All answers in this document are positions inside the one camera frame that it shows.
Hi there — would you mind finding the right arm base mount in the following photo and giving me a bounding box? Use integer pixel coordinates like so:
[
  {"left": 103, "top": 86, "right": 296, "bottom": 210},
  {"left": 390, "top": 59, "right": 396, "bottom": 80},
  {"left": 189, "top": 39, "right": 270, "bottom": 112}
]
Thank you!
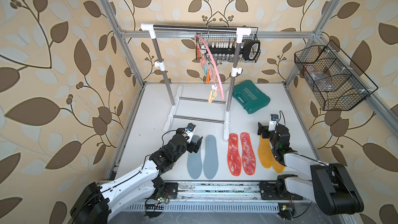
[{"left": 259, "top": 174, "right": 303, "bottom": 201}]

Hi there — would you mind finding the pink multi-clip hanger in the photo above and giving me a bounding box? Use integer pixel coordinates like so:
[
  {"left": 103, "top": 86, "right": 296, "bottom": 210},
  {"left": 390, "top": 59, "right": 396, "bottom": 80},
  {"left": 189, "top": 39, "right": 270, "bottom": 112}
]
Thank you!
[{"left": 194, "top": 34, "right": 225, "bottom": 103}]

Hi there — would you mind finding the orange clothes peg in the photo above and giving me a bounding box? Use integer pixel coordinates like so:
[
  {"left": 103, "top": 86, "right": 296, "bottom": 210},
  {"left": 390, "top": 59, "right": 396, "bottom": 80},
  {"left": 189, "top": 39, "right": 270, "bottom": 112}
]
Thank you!
[{"left": 206, "top": 72, "right": 210, "bottom": 84}]

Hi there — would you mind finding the light blue insole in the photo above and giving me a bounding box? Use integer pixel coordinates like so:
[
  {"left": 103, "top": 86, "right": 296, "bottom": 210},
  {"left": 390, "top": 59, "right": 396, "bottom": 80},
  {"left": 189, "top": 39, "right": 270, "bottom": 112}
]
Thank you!
[
  {"left": 187, "top": 147, "right": 203, "bottom": 179},
  {"left": 203, "top": 135, "right": 219, "bottom": 180}
]

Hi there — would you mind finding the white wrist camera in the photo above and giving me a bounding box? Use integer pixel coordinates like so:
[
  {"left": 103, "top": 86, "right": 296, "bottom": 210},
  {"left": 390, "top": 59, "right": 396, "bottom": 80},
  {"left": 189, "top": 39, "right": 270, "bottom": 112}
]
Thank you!
[
  {"left": 268, "top": 114, "right": 279, "bottom": 132},
  {"left": 183, "top": 123, "right": 196, "bottom": 141}
]

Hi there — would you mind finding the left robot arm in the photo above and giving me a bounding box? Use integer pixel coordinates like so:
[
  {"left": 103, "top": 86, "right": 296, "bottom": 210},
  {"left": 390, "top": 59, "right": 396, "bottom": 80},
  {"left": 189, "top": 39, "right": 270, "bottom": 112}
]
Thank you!
[{"left": 70, "top": 123, "right": 202, "bottom": 224}]

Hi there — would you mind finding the black wire basket back wall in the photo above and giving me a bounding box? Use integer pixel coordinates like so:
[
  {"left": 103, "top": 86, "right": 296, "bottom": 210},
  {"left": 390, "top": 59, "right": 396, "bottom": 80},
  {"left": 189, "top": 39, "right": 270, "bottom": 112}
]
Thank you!
[{"left": 192, "top": 27, "right": 261, "bottom": 63}]

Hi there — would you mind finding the orange yellow insole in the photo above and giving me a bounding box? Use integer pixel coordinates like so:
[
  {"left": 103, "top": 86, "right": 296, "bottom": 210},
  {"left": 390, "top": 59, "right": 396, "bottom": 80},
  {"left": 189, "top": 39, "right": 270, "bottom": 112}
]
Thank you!
[
  {"left": 272, "top": 159, "right": 285, "bottom": 173},
  {"left": 258, "top": 136, "right": 273, "bottom": 169}
]

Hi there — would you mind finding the aluminium frame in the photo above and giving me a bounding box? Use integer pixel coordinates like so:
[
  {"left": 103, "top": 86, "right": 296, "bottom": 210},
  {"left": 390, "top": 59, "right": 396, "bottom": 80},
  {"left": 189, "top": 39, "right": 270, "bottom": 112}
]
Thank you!
[{"left": 77, "top": 0, "right": 398, "bottom": 224}]

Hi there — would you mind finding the plastic bag in basket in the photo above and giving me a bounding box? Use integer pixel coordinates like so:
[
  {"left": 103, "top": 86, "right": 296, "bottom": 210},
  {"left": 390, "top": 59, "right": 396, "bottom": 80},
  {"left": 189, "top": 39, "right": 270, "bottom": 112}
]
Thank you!
[{"left": 306, "top": 65, "right": 334, "bottom": 92}]

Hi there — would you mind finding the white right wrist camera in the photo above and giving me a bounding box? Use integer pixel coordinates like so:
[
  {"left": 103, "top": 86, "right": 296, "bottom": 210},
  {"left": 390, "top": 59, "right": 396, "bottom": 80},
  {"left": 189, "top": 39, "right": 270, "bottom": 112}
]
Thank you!
[{"left": 268, "top": 114, "right": 279, "bottom": 132}]

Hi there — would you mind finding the black wire basket wall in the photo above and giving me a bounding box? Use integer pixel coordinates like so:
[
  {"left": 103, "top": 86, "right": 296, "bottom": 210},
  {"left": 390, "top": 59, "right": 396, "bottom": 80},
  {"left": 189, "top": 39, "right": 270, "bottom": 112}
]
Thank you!
[
  {"left": 294, "top": 40, "right": 378, "bottom": 111},
  {"left": 192, "top": 27, "right": 261, "bottom": 63}
]

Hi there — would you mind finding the black wire basket right wall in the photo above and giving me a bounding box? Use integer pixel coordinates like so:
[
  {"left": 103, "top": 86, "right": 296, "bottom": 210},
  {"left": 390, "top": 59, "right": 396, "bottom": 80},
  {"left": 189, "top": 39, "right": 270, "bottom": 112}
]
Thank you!
[{"left": 294, "top": 40, "right": 378, "bottom": 111}]

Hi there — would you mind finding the white clothes rack with steel bars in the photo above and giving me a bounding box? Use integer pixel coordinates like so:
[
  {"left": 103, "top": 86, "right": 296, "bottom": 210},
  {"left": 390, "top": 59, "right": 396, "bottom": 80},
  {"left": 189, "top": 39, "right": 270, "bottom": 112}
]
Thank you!
[{"left": 141, "top": 23, "right": 248, "bottom": 140}]

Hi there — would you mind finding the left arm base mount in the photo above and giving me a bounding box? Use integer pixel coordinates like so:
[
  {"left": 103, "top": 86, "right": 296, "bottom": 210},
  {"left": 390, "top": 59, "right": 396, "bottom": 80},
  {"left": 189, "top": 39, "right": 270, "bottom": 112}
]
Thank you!
[{"left": 144, "top": 176, "right": 178, "bottom": 218}]

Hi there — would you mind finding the red insole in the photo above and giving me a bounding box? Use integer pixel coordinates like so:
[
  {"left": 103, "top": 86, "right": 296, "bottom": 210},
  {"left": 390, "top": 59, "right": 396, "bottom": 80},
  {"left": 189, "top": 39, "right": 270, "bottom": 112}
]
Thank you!
[
  {"left": 227, "top": 133, "right": 242, "bottom": 176},
  {"left": 240, "top": 132, "right": 256, "bottom": 176}
]

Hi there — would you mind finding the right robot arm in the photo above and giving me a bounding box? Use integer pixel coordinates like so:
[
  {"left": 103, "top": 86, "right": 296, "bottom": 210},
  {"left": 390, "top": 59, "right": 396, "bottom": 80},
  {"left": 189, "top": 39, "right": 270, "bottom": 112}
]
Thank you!
[{"left": 258, "top": 123, "right": 364, "bottom": 216}]

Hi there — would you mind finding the small electronics board with wires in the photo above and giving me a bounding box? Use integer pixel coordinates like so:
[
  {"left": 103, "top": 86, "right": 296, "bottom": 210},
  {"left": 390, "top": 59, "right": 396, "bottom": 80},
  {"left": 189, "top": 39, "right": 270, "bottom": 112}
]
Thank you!
[{"left": 278, "top": 203, "right": 295, "bottom": 220}]

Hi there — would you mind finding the green plastic tool case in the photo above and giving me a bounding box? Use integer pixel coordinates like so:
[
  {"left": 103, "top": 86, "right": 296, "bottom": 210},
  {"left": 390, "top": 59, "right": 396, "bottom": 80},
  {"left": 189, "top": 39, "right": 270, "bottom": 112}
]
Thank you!
[{"left": 233, "top": 80, "right": 271, "bottom": 114}]

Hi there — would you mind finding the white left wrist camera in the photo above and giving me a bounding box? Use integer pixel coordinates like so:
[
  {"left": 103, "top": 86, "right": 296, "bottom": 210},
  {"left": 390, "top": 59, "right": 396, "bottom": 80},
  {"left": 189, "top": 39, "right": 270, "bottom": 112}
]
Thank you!
[{"left": 183, "top": 123, "right": 196, "bottom": 141}]

